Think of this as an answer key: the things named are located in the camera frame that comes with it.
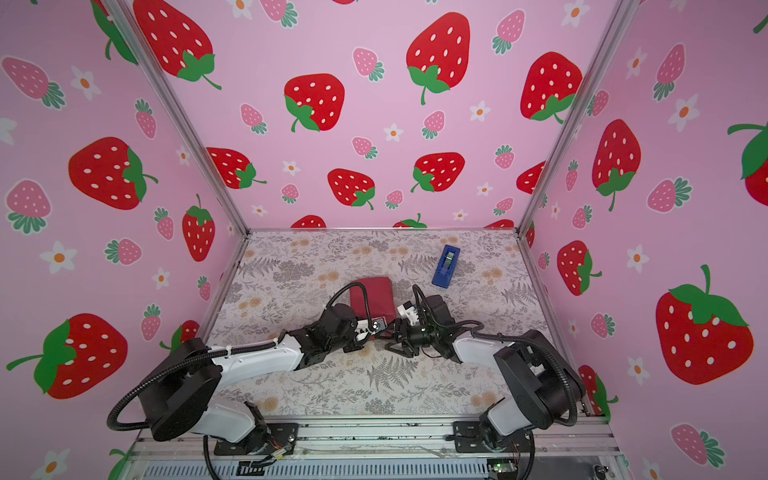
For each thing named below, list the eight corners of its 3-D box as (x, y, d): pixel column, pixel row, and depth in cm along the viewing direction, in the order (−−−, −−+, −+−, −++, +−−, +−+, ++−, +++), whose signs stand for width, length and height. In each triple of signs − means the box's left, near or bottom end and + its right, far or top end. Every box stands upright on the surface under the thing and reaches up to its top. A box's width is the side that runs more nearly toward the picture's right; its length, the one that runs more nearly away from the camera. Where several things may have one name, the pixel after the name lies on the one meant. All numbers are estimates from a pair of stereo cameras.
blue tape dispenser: (431, 283, 107) (433, 271, 102) (443, 256, 116) (445, 243, 110) (448, 289, 106) (451, 277, 100) (458, 261, 114) (461, 248, 108)
